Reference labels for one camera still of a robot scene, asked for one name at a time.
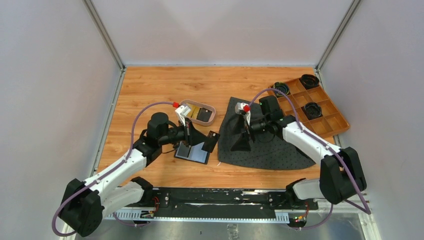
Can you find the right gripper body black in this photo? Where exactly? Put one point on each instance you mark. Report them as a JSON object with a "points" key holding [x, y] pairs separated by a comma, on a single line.
{"points": [[259, 127]]}

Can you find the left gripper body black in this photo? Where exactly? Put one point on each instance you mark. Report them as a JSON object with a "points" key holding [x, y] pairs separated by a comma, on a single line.
{"points": [[176, 134]]}

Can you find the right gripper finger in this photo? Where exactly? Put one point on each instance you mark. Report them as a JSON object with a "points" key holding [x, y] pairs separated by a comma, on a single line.
{"points": [[241, 125], [243, 143]]}

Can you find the black leather card holder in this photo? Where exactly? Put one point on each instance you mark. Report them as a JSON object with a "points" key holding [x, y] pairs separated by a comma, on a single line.
{"points": [[192, 153]]}

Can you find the pink oval tray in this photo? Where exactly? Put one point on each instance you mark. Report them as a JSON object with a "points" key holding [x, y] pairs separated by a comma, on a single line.
{"points": [[201, 105]]}

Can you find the black credit card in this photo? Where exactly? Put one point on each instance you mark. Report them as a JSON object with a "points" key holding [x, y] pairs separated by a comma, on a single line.
{"points": [[210, 141]]}

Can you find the gold credit card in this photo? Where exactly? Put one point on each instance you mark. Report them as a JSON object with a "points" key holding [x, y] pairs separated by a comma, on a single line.
{"points": [[194, 111]]}

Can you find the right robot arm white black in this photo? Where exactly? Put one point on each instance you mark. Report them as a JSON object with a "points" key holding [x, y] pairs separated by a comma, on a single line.
{"points": [[341, 174]]}

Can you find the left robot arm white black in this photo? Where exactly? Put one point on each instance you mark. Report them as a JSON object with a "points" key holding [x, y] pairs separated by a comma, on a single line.
{"points": [[116, 172]]}

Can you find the dark grey dotted cloth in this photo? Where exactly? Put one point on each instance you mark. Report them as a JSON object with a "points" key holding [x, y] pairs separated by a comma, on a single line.
{"points": [[268, 152]]}

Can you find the coiled black belt middle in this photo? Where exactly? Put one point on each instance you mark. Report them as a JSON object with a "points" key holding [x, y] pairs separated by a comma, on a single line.
{"points": [[312, 110]]}

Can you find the coiled black belt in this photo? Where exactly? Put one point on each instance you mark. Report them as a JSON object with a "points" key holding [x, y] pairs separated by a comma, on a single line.
{"points": [[312, 110], [309, 81]]}

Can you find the coiled black belt top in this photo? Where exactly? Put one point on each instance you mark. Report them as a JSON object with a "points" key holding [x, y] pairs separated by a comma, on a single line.
{"points": [[309, 81]]}

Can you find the brown wooden compartment tray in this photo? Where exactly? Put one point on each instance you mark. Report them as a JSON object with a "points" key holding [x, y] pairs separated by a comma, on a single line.
{"points": [[307, 98]]}

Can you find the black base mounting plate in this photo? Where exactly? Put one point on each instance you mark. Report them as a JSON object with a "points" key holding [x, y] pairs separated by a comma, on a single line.
{"points": [[215, 204]]}

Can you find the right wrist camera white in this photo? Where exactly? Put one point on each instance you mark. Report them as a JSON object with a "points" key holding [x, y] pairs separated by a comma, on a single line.
{"points": [[244, 112]]}

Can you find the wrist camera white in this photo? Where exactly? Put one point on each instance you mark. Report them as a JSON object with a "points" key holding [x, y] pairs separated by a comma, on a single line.
{"points": [[244, 112], [182, 112]]}

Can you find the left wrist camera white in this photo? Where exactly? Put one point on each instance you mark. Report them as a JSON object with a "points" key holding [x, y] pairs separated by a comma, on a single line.
{"points": [[182, 112]]}

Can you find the aluminium frame rail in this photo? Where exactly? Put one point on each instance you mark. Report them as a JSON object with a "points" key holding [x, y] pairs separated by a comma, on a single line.
{"points": [[296, 221]]}

